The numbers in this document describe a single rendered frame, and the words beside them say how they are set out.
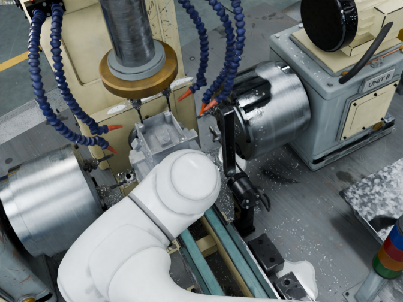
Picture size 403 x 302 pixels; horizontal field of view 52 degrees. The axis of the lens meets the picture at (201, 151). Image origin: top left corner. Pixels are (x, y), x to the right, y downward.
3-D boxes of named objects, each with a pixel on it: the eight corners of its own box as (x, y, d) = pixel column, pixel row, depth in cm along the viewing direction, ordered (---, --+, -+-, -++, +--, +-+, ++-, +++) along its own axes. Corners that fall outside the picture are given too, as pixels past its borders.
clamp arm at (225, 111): (222, 171, 115) (217, 108, 95) (231, 167, 115) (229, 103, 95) (228, 181, 113) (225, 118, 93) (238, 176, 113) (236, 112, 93)
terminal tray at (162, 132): (138, 141, 114) (133, 123, 108) (174, 126, 116) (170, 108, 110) (155, 172, 107) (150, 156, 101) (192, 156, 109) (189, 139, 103)
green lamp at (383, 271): (366, 260, 93) (372, 252, 89) (387, 248, 94) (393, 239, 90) (385, 283, 89) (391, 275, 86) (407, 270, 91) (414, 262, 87)
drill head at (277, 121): (189, 133, 135) (180, 75, 115) (294, 86, 144) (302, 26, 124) (227, 189, 120) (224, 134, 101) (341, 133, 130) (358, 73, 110)
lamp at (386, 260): (372, 252, 89) (376, 243, 86) (393, 239, 90) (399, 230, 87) (391, 275, 86) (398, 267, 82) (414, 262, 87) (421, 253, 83)
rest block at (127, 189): (123, 193, 136) (114, 173, 127) (142, 184, 138) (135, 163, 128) (129, 207, 133) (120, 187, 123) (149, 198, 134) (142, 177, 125)
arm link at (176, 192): (181, 146, 74) (126, 196, 71) (194, 124, 59) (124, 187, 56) (223, 190, 74) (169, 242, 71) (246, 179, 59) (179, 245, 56)
